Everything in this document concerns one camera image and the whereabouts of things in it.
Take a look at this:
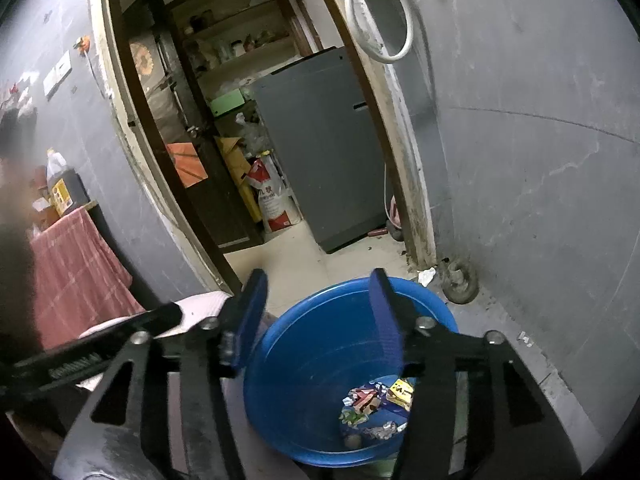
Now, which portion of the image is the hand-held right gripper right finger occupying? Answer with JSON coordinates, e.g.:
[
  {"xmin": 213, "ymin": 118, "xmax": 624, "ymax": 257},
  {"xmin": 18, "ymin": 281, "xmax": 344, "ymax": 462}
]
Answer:
[{"xmin": 367, "ymin": 268, "xmax": 583, "ymax": 480}]

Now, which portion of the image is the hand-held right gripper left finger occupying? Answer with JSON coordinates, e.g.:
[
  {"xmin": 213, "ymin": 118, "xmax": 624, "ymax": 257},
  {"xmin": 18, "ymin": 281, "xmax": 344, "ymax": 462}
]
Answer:
[{"xmin": 52, "ymin": 268, "xmax": 269, "ymax": 480}]

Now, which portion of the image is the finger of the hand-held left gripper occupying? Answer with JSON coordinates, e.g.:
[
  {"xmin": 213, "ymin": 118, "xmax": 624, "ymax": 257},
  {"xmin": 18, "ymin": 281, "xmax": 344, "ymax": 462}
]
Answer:
[{"xmin": 115, "ymin": 302, "xmax": 183, "ymax": 343}]

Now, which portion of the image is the red wrapper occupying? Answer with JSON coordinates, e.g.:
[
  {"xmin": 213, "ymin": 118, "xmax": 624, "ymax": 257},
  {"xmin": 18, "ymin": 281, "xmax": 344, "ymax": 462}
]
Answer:
[{"xmin": 350, "ymin": 387, "xmax": 381, "ymax": 416}]

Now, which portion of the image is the blue plastic basin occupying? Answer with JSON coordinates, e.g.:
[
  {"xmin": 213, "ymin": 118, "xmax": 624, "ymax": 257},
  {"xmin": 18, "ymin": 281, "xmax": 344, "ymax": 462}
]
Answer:
[{"xmin": 243, "ymin": 276, "xmax": 460, "ymax": 467}]

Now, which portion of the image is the blue snack bag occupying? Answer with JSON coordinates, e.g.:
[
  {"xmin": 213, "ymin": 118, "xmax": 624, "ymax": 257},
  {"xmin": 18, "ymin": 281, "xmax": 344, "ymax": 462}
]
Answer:
[{"xmin": 340, "ymin": 381, "xmax": 416, "ymax": 442}]

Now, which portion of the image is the person's left forearm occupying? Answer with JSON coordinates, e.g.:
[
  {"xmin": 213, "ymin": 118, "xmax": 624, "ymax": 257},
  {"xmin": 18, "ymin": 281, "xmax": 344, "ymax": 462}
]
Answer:
[{"xmin": 0, "ymin": 155, "xmax": 38, "ymax": 366}]

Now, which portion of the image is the round grey floor drain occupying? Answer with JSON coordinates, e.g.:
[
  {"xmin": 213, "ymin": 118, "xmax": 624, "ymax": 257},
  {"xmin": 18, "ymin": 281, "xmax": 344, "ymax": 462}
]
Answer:
[{"xmin": 440, "ymin": 259, "xmax": 480, "ymax": 305}]

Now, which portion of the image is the pink plaid cloth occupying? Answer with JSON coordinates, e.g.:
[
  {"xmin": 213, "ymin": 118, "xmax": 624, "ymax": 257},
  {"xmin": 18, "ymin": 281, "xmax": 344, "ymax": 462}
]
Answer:
[{"xmin": 27, "ymin": 206, "xmax": 146, "ymax": 351}]

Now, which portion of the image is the white sack with red print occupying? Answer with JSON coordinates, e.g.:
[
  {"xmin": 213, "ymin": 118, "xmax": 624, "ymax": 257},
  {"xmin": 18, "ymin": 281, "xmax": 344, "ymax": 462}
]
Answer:
[{"xmin": 248, "ymin": 157, "xmax": 303, "ymax": 233}]

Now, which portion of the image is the pink slipper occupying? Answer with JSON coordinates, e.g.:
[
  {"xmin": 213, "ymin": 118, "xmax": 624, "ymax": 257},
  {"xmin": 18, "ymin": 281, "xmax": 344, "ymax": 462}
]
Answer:
[{"xmin": 385, "ymin": 195, "xmax": 406, "ymax": 241}]

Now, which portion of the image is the dark wooden door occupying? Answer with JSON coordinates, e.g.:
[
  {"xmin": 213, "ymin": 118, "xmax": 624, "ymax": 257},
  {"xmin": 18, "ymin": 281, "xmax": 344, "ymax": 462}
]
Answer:
[{"xmin": 122, "ymin": 0, "xmax": 263, "ymax": 253}]

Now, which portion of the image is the yellow bag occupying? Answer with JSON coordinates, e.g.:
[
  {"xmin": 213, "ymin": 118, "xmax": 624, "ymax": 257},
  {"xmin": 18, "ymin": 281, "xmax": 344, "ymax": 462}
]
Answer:
[{"xmin": 215, "ymin": 135, "xmax": 263, "ymax": 223}]

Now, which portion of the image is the large oil jug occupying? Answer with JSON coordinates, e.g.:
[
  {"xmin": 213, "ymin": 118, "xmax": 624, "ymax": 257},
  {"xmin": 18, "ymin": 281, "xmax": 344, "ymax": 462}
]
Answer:
[{"xmin": 46, "ymin": 149, "xmax": 90, "ymax": 218}]

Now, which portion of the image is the orange paper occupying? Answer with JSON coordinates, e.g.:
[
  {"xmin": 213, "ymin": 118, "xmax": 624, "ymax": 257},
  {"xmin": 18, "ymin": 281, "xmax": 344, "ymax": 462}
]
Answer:
[{"xmin": 166, "ymin": 142, "xmax": 208, "ymax": 189}]

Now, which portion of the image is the grey washing machine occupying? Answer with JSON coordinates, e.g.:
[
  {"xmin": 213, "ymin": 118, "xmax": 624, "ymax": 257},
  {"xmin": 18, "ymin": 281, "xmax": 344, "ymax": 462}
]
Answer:
[{"xmin": 250, "ymin": 46, "xmax": 396, "ymax": 254}]

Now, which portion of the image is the green box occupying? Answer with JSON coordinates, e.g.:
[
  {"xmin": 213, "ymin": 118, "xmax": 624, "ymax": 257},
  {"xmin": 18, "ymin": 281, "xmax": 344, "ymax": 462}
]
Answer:
[{"xmin": 209, "ymin": 87, "xmax": 246, "ymax": 118}]

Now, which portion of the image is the wooden storage shelf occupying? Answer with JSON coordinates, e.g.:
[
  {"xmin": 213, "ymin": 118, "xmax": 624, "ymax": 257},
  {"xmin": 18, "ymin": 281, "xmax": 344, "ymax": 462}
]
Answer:
[{"xmin": 170, "ymin": 0, "xmax": 301, "ymax": 86}]

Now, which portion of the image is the wooden door frame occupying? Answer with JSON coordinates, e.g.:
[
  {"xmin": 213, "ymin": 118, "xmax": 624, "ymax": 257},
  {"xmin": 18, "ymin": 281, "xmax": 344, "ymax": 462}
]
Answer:
[{"xmin": 90, "ymin": 0, "xmax": 438, "ymax": 296}]

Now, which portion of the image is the white hose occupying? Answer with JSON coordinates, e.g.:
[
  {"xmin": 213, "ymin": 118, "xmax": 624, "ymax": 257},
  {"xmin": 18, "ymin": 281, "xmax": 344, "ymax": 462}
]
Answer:
[{"xmin": 345, "ymin": 0, "xmax": 416, "ymax": 65}]

